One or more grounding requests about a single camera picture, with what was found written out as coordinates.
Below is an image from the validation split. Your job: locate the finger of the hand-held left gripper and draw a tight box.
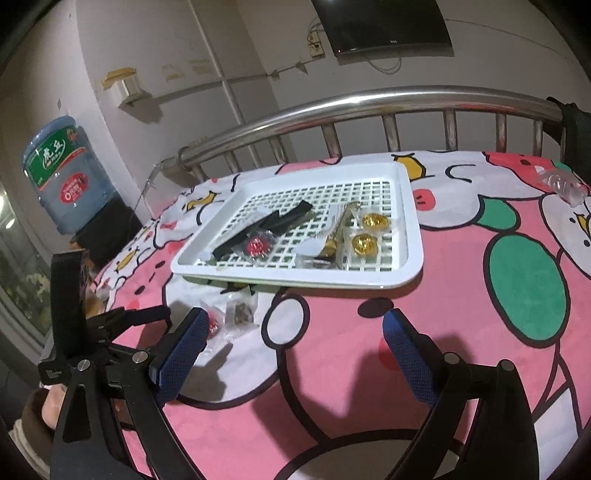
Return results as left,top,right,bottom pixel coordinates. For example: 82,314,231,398
85,305,172,344

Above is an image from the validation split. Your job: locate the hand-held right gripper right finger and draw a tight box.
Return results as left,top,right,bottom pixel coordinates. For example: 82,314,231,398
382,308,539,480

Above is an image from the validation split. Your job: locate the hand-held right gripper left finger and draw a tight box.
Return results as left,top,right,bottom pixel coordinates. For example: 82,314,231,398
51,308,211,480

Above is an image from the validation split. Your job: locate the red foil ball candy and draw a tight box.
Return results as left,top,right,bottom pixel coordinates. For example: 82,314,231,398
201,302,227,340
233,231,278,262

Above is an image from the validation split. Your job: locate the clear-wrapped dark snack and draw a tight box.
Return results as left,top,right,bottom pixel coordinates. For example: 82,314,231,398
224,295,259,331

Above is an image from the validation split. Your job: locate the white plastic basket tray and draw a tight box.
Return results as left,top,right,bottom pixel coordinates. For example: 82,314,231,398
170,161,424,291

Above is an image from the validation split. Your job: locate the gold foil candy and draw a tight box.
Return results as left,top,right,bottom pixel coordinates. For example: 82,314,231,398
344,231,382,259
358,210,391,234

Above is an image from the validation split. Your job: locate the long black snack packet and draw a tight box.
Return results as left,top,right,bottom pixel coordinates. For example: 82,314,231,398
212,210,284,259

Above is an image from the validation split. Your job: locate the long white snack bar packet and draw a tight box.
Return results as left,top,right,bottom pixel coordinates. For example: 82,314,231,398
226,205,278,232

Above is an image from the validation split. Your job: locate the white snack packet tan back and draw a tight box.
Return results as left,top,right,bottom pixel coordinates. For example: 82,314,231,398
295,203,363,271

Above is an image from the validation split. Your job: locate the small black snack packet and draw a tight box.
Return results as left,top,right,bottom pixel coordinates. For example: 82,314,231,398
272,200,315,232

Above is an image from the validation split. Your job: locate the person's left forearm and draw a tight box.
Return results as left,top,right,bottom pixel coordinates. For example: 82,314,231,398
9,387,52,480

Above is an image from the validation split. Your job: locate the person's left hand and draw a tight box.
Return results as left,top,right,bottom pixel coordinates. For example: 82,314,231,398
39,385,70,431

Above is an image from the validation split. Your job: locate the window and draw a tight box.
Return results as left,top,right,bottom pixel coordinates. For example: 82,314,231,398
0,185,51,352

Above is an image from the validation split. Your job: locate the pink cartoon printed blanket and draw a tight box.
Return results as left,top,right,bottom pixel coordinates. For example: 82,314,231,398
90,150,591,480

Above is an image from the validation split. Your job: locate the blue water bottle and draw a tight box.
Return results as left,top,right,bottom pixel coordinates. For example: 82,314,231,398
23,116,116,236

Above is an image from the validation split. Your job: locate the empty clear wrapper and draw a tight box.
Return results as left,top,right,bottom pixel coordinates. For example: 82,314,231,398
538,168,589,206

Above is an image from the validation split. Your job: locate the black bag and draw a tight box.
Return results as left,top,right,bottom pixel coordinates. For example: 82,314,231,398
545,96,591,174

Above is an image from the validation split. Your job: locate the thin cable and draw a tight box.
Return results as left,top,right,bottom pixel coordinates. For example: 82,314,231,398
134,159,167,217

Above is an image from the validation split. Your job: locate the wall junction box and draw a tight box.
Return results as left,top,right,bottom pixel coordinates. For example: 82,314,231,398
102,68,152,109

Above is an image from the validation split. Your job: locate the white wall pipe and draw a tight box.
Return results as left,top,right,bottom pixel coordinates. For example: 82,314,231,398
189,0,245,134

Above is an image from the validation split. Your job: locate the steel bed rail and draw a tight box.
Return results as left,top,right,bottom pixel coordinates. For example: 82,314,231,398
159,85,566,183

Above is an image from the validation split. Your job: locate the wall power socket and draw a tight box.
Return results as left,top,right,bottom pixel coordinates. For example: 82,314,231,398
305,32,326,61

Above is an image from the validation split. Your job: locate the wall television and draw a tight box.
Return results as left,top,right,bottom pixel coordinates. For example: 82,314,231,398
310,0,453,57

